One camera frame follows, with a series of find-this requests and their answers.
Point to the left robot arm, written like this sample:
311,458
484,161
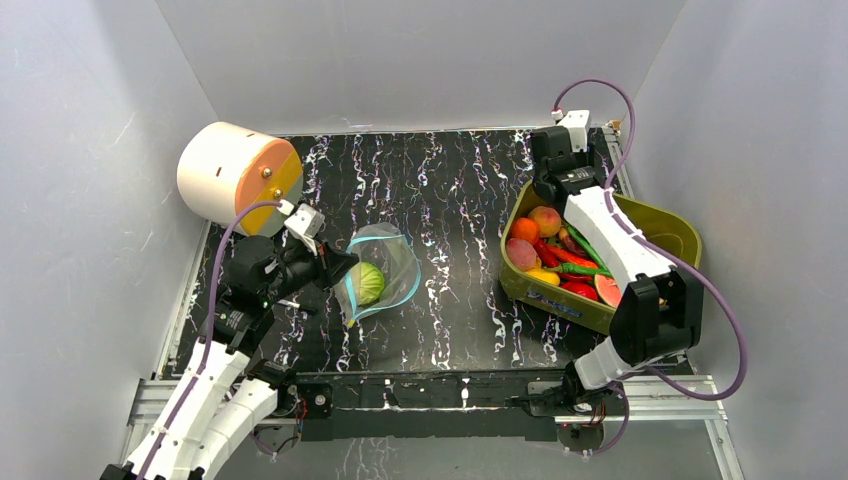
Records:
220,399

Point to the orange toy fruit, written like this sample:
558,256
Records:
525,229

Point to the clear zip top bag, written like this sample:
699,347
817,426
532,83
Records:
387,274

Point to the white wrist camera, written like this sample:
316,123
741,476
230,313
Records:
303,222
577,124

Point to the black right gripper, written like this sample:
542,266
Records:
577,176

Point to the aluminium frame rail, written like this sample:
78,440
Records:
649,397

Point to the olive green plastic bin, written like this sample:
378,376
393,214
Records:
663,228

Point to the black and white marker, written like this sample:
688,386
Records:
309,310

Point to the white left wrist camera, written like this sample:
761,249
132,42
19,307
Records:
303,222

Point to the green toy cabbage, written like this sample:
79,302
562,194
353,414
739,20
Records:
368,283

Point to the white round drawer cabinet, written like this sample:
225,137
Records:
226,168

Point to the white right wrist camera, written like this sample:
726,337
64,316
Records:
577,124

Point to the toy peach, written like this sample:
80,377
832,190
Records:
547,219

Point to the pink toy fruit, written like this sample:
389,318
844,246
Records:
522,254

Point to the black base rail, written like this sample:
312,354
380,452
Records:
529,403

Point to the green toy chili pepper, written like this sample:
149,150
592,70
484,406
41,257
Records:
568,240

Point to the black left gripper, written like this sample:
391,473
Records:
330,266

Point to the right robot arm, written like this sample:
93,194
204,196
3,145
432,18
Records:
660,311

